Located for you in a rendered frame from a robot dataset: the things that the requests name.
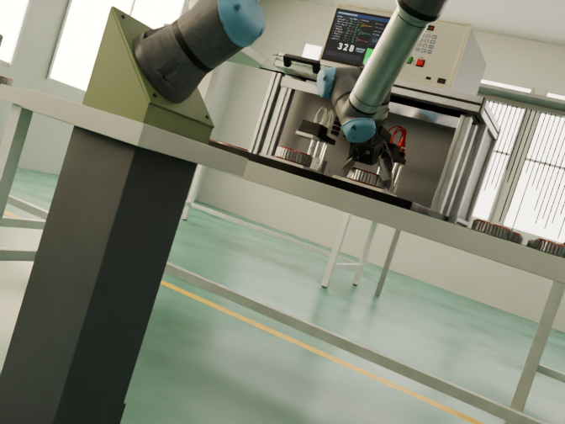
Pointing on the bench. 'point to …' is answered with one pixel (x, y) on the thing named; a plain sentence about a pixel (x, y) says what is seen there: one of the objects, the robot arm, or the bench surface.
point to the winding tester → (430, 52)
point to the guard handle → (302, 61)
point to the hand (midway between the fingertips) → (367, 181)
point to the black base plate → (330, 181)
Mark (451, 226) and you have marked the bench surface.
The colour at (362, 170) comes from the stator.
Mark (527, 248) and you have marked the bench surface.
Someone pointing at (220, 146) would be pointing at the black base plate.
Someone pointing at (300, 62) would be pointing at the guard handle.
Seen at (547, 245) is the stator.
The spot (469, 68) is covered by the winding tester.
